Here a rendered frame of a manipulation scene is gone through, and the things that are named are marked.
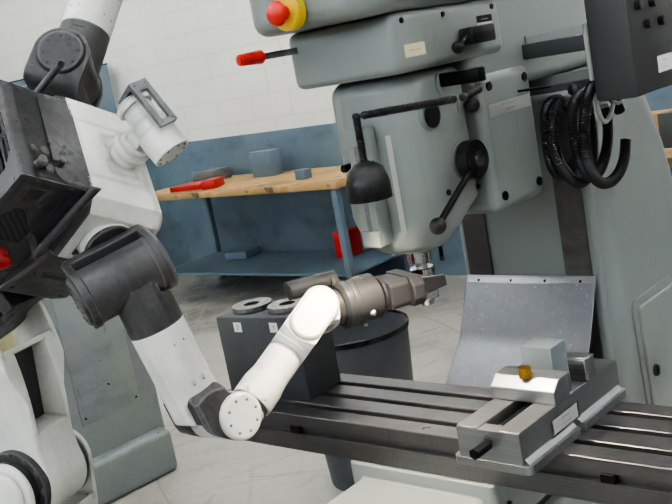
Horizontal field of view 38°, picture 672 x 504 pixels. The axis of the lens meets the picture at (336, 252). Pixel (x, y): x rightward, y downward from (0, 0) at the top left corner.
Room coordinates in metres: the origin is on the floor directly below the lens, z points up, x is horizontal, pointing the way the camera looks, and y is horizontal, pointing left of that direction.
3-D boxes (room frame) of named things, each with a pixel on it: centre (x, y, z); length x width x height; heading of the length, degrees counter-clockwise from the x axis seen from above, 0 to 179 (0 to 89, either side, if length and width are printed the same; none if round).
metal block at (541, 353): (1.62, -0.32, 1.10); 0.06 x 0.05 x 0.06; 47
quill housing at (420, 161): (1.78, -0.16, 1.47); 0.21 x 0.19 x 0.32; 47
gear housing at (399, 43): (1.81, -0.18, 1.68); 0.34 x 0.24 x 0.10; 137
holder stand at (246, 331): (2.07, 0.16, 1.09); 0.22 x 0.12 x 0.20; 54
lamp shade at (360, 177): (1.54, -0.07, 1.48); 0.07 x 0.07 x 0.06
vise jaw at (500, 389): (1.58, -0.29, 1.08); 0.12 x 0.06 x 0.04; 47
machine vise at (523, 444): (1.60, -0.30, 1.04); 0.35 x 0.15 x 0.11; 137
